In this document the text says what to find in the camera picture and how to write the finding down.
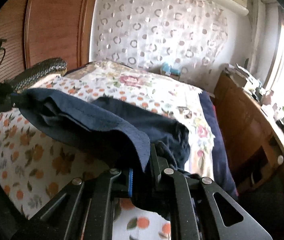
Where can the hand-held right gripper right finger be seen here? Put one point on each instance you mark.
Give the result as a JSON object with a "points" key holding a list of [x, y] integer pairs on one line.
{"points": [[154, 165]]}

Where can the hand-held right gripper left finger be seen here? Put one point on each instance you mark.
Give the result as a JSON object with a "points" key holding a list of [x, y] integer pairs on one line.
{"points": [[130, 182]]}

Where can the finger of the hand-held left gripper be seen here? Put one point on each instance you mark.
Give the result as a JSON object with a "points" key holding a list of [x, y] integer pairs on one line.
{"points": [[5, 97]]}

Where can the navy t-shirt with orange print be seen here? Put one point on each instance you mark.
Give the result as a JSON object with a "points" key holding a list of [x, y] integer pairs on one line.
{"points": [[94, 125]]}

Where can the grey sequined cushion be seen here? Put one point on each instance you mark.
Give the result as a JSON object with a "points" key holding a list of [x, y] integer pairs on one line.
{"points": [[44, 70]]}

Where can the navy blanket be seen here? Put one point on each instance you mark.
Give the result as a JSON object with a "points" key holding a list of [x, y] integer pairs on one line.
{"points": [[219, 140]]}

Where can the floral bedsheet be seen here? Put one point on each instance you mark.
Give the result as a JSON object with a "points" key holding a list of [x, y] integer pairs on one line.
{"points": [[44, 160]]}

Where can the wooden wardrobe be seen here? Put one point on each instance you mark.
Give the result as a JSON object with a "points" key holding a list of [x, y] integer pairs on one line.
{"points": [[54, 22]]}

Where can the blue toy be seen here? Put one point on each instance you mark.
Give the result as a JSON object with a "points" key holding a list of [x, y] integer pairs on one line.
{"points": [[170, 70]]}

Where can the wooden desk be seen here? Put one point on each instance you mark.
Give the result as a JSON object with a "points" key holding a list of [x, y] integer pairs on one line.
{"points": [[244, 130]]}

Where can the clutter pile on desk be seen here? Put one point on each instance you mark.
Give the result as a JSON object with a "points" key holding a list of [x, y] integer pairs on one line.
{"points": [[269, 100]]}

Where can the white curtain with circle print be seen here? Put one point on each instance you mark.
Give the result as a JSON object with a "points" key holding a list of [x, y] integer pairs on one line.
{"points": [[157, 30]]}

